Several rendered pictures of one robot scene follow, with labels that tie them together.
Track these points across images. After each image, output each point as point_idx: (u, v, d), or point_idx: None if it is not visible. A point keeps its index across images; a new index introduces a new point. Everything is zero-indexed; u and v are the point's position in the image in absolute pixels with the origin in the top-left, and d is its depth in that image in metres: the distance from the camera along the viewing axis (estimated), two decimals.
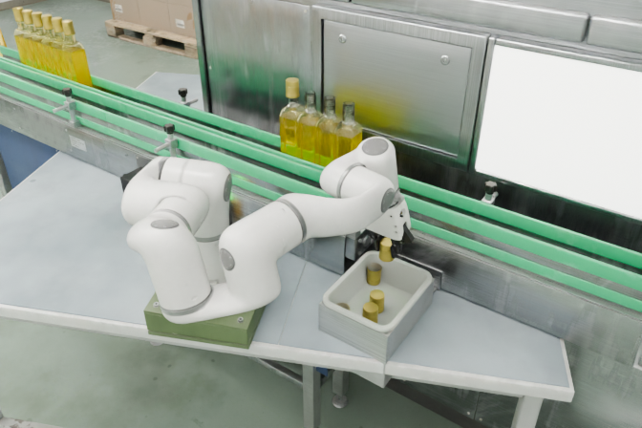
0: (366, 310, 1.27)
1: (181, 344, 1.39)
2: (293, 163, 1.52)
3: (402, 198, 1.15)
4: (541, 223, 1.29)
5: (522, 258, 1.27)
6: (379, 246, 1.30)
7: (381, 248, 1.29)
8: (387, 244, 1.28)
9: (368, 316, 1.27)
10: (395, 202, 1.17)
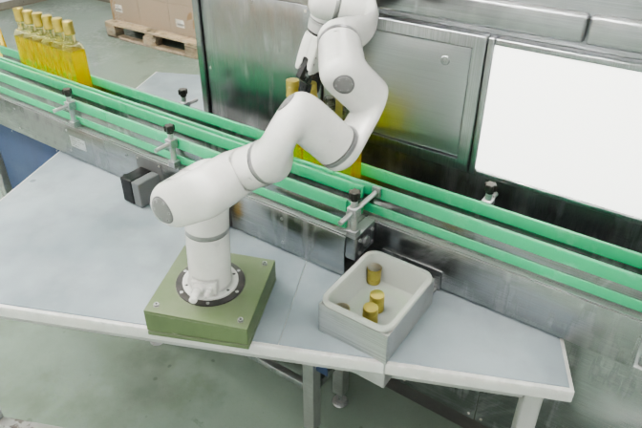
0: (366, 310, 1.27)
1: (181, 344, 1.39)
2: (293, 163, 1.52)
3: None
4: (541, 223, 1.29)
5: (522, 258, 1.27)
6: None
7: (314, 88, 1.44)
8: (313, 82, 1.45)
9: (368, 316, 1.27)
10: None
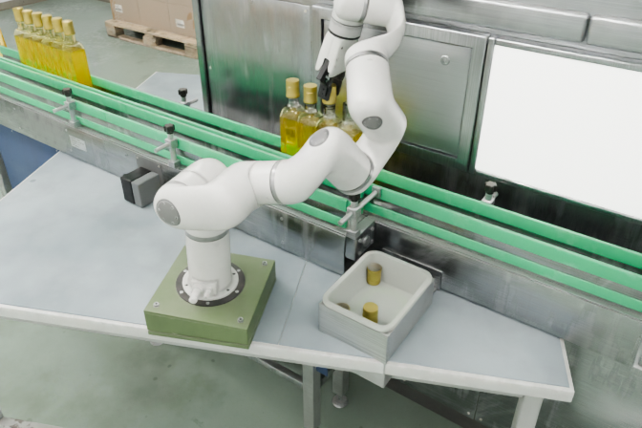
0: (366, 310, 1.27)
1: (181, 344, 1.39)
2: None
3: None
4: (541, 223, 1.29)
5: (522, 258, 1.27)
6: (308, 94, 1.45)
7: (314, 91, 1.45)
8: (313, 85, 1.45)
9: (368, 316, 1.27)
10: None
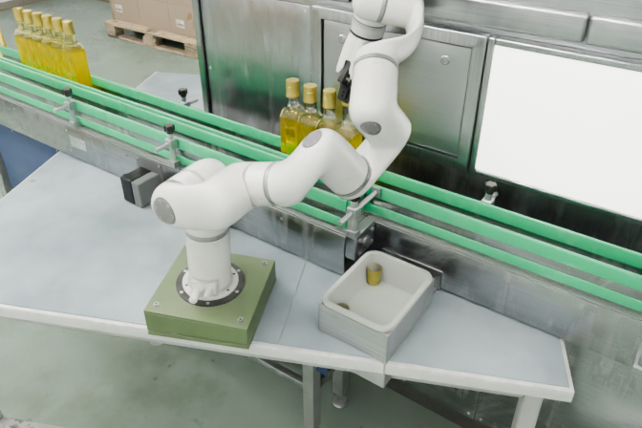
0: None
1: (181, 344, 1.39)
2: None
3: None
4: (541, 223, 1.29)
5: (522, 258, 1.27)
6: (308, 94, 1.45)
7: (314, 91, 1.45)
8: (313, 85, 1.45)
9: None
10: None
